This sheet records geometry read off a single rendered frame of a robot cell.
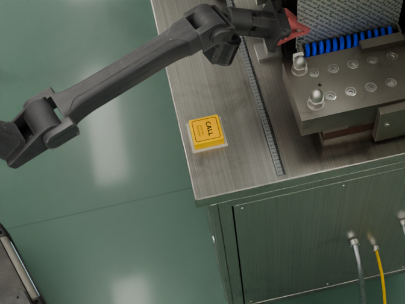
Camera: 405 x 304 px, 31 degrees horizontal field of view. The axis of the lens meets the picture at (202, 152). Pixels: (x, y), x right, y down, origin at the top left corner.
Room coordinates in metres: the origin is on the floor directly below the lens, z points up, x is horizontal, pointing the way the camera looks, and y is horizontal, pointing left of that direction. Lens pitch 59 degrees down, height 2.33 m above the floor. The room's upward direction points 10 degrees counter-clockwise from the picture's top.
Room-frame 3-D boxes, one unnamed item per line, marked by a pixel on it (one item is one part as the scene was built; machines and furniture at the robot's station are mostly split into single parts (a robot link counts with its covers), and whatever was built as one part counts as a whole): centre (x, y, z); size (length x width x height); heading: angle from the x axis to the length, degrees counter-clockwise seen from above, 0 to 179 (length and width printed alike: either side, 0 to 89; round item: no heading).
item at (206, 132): (0.90, -0.02, 0.91); 0.07 x 0.07 x 0.02; 3
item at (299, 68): (0.94, -0.24, 1.05); 0.04 x 0.04 x 0.04
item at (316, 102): (0.85, -0.25, 1.05); 0.04 x 0.04 x 0.04
